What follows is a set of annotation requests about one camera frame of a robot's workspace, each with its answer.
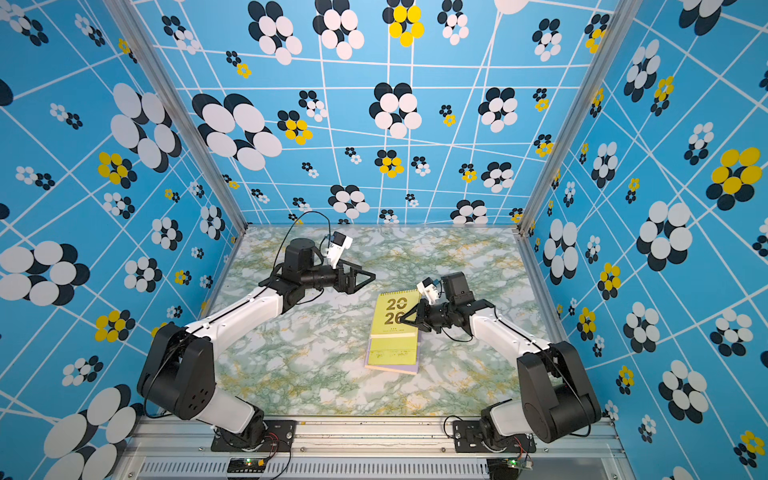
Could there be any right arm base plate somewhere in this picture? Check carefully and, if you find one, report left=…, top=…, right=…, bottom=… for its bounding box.
left=448, top=419, right=537, bottom=456

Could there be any aluminium front rail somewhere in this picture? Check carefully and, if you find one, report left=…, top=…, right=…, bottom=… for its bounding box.
left=113, top=417, right=636, bottom=479

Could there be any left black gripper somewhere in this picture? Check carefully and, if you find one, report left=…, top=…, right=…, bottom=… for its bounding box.
left=302, top=257, right=375, bottom=294

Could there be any left green circuit board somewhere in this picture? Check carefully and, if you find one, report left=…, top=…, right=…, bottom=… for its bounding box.
left=227, top=458, right=266, bottom=474

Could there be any right green circuit board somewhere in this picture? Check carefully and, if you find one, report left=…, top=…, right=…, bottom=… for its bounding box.
left=486, top=458, right=532, bottom=480

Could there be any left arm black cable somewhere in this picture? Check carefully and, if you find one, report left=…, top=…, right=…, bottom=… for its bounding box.
left=272, top=209, right=332, bottom=271

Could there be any green circuit board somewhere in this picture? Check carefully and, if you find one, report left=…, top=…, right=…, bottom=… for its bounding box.
left=227, top=458, right=266, bottom=474
left=486, top=458, right=532, bottom=480

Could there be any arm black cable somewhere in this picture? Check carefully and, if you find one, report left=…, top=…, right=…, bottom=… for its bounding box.
left=443, top=299, right=559, bottom=361
left=272, top=209, right=332, bottom=271

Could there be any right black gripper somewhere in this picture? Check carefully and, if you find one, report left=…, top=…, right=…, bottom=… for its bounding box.
left=400, top=300, right=456, bottom=332

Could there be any left aluminium corner post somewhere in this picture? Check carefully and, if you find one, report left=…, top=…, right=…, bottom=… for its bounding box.
left=105, top=1, right=247, bottom=235

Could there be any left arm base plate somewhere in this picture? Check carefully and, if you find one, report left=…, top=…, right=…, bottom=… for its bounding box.
left=210, top=420, right=298, bottom=453

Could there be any green desk calendar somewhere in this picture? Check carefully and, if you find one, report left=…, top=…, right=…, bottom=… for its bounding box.
left=366, top=290, right=421, bottom=365

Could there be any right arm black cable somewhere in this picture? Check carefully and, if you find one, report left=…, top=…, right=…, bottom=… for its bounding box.
left=443, top=299, right=559, bottom=361

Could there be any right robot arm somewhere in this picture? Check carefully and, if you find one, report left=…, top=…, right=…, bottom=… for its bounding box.
left=401, top=272, right=602, bottom=453

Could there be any purple calendar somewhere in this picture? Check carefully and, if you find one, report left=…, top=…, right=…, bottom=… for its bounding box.
left=364, top=360, right=419, bottom=375

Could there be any right aluminium corner post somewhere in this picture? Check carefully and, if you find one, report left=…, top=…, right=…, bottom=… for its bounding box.
left=519, top=0, right=643, bottom=239

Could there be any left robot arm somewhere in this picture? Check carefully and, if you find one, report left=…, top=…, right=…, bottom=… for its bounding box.
left=137, top=232, right=376, bottom=450

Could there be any aluminium corner post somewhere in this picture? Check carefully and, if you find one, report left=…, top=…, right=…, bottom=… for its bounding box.
left=105, top=1, right=247, bottom=235
left=519, top=0, right=643, bottom=239

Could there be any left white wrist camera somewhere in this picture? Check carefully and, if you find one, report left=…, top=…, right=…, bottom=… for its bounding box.
left=325, top=231, right=353, bottom=269

